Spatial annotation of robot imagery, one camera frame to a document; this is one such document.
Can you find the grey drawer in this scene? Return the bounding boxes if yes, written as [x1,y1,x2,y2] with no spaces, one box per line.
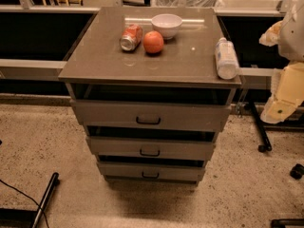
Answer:
[70,100,231,132]
[86,137,214,161]
[97,161,205,182]

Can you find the black base bottom right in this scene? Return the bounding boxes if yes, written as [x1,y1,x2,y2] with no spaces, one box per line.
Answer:
[271,218,304,228]

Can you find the grey middle drawer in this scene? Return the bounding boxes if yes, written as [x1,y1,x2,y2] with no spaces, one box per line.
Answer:
[86,137,214,161]

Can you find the grey top drawer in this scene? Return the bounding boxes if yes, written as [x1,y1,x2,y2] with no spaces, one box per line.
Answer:
[70,100,231,132]

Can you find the grey metal railing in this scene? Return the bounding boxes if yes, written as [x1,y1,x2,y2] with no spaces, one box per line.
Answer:
[0,0,301,81]

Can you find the clear plastic water bottle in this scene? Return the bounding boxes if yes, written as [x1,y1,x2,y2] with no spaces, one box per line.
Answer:
[215,37,238,80]

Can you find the white bowl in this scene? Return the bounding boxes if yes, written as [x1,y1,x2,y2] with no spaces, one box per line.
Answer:
[151,13,182,39]

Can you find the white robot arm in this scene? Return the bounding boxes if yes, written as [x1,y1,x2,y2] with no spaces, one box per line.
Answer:
[259,0,304,124]

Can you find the black stand leg right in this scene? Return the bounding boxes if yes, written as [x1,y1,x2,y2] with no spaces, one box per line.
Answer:
[249,102,272,153]

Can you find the grey bottom drawer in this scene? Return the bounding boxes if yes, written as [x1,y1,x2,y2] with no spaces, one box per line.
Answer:
[97,161,205,182]

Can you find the orange fruit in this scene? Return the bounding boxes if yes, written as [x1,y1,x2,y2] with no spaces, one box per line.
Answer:
[143,30,164,54]

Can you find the black cable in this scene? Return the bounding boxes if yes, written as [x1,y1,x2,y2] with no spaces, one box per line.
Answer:
[0,179,50,228]

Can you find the grey drawer cabinet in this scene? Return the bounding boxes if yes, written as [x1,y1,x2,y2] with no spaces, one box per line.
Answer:
[59,7,241,169]

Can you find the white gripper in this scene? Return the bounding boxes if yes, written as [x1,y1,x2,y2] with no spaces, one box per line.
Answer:
[260,62,304,124]

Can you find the red soda can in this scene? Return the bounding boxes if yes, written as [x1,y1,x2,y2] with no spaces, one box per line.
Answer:
[120,24,143,51]

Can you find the black stand leg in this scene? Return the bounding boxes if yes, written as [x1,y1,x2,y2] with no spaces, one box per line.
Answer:
[29,172,60,228]
[249,102,272,153]

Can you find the black stand leg left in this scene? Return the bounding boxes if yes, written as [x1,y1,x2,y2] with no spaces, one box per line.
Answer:
[29,172,60,228]

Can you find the black caster wheel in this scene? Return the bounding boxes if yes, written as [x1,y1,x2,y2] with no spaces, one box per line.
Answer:
[290,163,304,180]

